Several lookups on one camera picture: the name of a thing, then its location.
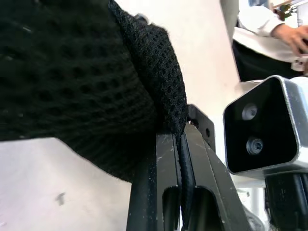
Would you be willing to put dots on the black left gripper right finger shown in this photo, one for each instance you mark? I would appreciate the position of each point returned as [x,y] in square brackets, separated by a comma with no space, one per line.
[211,178]

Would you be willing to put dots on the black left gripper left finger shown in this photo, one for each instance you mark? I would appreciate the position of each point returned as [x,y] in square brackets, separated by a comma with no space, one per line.
[146,207]

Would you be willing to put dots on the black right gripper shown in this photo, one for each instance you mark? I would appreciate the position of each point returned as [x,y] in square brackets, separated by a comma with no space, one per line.
[288,202]

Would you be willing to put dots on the person's bare hand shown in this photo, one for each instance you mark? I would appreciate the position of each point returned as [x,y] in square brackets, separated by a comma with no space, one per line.
[297,38]

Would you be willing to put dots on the person's torso in white shirt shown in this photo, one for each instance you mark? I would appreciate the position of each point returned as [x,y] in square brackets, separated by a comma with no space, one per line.
[260,57]

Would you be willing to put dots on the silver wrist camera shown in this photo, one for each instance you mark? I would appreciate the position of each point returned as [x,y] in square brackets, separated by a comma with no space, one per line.
[262,125]

